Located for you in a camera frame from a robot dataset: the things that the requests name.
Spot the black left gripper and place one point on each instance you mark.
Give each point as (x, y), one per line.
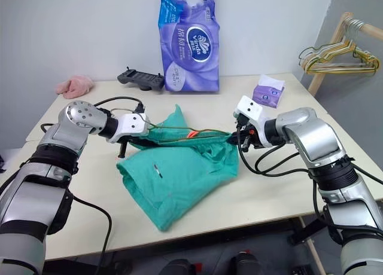
(123, 148)

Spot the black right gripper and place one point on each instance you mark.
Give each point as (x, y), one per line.
(246, 131)

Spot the green shorts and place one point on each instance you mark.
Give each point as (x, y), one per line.
(179, 173)

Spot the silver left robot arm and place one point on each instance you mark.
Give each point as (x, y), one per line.
(77, 115)

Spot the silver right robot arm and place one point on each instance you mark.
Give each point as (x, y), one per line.
(311, 134)

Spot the purple tissue box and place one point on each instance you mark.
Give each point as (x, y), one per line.
(269, 95)

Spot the black handheld controller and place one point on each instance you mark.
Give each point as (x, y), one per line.
(140, 77)

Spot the pink towel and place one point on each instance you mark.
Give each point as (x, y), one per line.
(74, 85)

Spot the purple toilet paper pack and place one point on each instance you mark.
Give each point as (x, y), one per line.
(194, 48)

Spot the wooden clothes rack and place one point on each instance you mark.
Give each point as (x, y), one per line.
(322, 68)

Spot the black table brace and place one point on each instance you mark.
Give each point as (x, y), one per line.
(302, 231)

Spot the dark rounded shape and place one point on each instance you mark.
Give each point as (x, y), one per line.
(247, 264)
(178, 267)

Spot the wooden table leg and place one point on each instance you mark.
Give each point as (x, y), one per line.
(312, 245)

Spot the black floor device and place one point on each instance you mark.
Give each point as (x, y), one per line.
(302, 271)

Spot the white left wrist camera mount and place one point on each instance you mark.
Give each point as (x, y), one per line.
(131, 125)

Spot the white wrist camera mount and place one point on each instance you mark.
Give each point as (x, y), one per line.
(131, 125)
(249, 107)

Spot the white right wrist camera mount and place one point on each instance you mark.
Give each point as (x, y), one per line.
(249, 107)

